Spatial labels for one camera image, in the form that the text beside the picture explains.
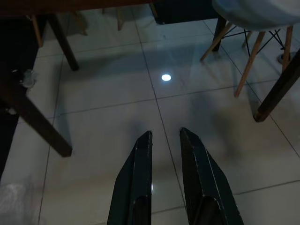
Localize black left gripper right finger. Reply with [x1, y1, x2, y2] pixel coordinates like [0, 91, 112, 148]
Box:
[179, 127, 245, 225]

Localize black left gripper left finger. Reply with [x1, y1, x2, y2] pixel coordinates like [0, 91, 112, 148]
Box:
[106, 130, 154, 225]

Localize dark wooden table leg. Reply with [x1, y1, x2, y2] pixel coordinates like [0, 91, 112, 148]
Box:
[254, 46, 300, 123]
[46, 15, 80, 72]
[0, 70, 73, 158]
[211, 16, 228, 52]

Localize crumpled clear plastic wrap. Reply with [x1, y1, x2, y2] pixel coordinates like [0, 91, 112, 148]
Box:
[19, 68, 38, 89]

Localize black box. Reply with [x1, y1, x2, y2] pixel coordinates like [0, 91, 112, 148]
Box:
[150, 0, 220, 24]

